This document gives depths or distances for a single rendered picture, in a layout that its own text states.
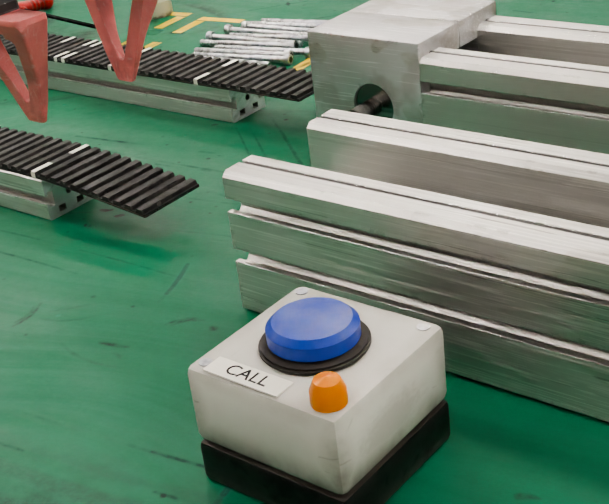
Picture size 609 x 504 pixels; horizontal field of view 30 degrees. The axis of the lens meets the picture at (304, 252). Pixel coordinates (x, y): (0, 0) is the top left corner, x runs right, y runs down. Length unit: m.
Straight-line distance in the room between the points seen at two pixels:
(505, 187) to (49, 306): 0.27
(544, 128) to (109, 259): 0.28
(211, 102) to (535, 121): 0.31
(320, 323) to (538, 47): 0.35
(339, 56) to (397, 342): 0.33
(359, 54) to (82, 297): 0.24
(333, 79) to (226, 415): 0.36
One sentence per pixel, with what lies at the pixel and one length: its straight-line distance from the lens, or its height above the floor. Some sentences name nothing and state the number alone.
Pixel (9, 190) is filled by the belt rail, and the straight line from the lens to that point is 0.82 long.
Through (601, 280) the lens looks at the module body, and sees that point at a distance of 0.48.
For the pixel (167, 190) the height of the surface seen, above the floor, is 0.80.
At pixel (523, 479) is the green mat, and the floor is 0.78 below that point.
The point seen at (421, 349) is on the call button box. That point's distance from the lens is 0.47.
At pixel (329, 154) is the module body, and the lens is 0.64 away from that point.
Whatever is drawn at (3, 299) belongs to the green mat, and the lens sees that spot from 0.69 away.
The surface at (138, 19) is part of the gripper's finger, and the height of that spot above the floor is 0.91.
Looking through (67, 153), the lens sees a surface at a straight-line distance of 0.79.
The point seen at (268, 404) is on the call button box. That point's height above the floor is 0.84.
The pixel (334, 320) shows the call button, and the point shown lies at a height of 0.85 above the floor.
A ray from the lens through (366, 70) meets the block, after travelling 0.75.
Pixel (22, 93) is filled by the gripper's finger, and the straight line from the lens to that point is 0.72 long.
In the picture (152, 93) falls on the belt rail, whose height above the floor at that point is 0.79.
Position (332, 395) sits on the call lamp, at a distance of 0.43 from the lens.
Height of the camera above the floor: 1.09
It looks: 27 degrees down
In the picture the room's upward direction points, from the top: 7 degrees counter-clockwise
